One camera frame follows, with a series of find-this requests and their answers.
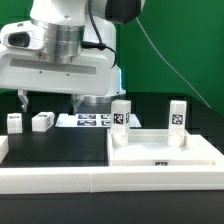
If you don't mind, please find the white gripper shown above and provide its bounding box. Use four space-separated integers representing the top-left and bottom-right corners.
0 45 117 115

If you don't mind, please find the white square table top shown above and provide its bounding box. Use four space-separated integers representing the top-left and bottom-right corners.
107 129 224 166

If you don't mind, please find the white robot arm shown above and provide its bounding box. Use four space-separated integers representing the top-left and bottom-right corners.
0 0 145 109

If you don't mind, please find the white fiducial marker sheet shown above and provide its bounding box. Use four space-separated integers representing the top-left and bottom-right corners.
56 114 141 128

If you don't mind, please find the white U-shaped workspace fence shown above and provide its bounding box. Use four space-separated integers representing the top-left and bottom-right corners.
0 134 224 195

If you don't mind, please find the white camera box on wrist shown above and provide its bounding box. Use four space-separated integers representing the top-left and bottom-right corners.
0 21 46 52

